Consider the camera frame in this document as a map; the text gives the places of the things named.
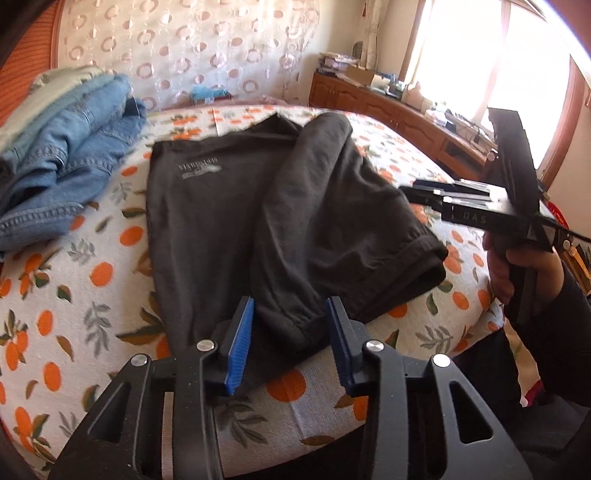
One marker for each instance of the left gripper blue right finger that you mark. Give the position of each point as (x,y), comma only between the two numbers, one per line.
(348,337)

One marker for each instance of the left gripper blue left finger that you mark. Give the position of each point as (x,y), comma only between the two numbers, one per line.
(235,347)

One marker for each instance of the black pants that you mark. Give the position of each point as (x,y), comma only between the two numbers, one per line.
(286,214)

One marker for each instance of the wooden side cabinet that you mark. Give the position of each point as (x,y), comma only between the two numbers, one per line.
(454,154)

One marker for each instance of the white plastic jug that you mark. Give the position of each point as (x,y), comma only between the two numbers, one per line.
(413,97)

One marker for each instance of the orange fruit print bedsheet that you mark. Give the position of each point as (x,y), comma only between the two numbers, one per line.
(73,311)

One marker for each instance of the cardboard box on cabinet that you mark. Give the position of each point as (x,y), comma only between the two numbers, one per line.
(367,78)

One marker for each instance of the stack of books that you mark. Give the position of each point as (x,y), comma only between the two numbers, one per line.
(334,63)

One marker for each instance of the beige window drape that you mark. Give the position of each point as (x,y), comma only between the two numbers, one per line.
(373,17)

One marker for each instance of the blue folded jeans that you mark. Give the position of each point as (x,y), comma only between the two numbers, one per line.
(68,165)

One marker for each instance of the box with blue cloth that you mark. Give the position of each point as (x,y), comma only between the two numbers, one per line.
(201,94)

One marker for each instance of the circle pattern sheer curtain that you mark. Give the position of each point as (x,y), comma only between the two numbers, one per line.
(168,49)

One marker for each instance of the olive green folded pants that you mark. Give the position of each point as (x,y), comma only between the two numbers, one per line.
(46,89)

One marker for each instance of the wooden louvered wardrobe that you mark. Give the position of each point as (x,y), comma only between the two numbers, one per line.
(28,48)

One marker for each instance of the window with wooden frame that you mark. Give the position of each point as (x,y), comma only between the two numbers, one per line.
(473,56)

